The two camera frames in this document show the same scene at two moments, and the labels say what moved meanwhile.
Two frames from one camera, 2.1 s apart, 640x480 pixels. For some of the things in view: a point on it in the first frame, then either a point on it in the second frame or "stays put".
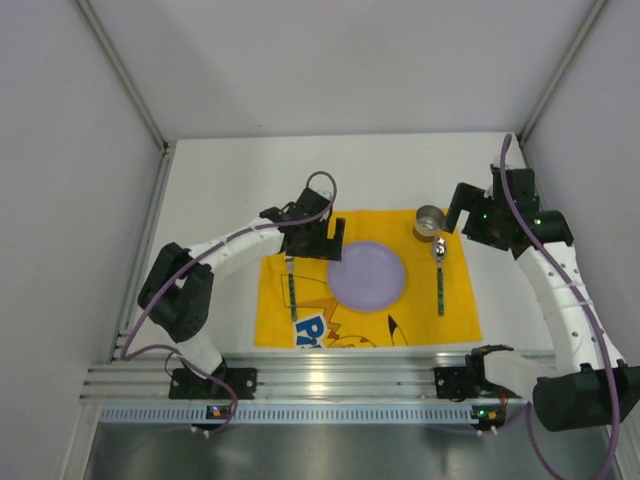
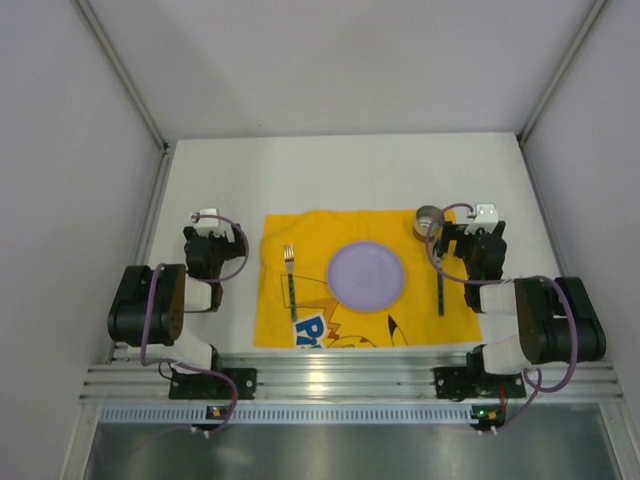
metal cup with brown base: (428, 220) stays put
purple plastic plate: (365, 276) stays put
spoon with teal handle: (440, 248) stays put
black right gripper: (470, 220) -> (454, 240)
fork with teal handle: (290, 271) stays put
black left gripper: (320, 245) -> (223, 243)
